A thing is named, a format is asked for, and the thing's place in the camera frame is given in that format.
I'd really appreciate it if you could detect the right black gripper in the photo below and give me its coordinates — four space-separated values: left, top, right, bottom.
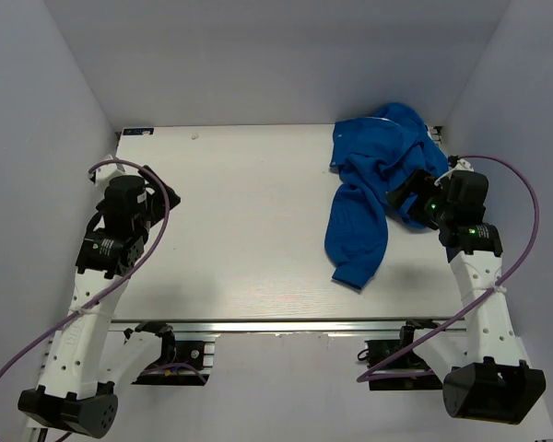
384 167 453 230

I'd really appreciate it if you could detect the blue fleece jacket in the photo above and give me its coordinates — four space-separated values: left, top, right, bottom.
324 102 449 291

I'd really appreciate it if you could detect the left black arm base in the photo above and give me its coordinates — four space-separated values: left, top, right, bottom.
124 321 208 386

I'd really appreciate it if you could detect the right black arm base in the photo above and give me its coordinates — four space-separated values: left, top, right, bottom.
357 321 443 391

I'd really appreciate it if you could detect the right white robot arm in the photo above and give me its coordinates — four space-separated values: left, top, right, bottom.
386 169 547 425

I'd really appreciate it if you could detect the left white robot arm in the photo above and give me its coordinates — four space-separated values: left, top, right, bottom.
18 172 181 439

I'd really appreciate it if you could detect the left blue table label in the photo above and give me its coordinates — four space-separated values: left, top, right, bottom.
122 127 154 136

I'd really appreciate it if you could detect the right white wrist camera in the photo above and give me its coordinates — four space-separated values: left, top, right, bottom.
448 156 475 174

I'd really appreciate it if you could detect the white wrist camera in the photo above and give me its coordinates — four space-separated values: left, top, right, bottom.
88 157 125 189
448 156 475 174

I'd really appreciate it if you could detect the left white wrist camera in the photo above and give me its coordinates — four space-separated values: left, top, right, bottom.
88 157 125 189

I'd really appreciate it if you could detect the aluminium table front rail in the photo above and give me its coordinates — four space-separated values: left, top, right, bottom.
109 318 466 335

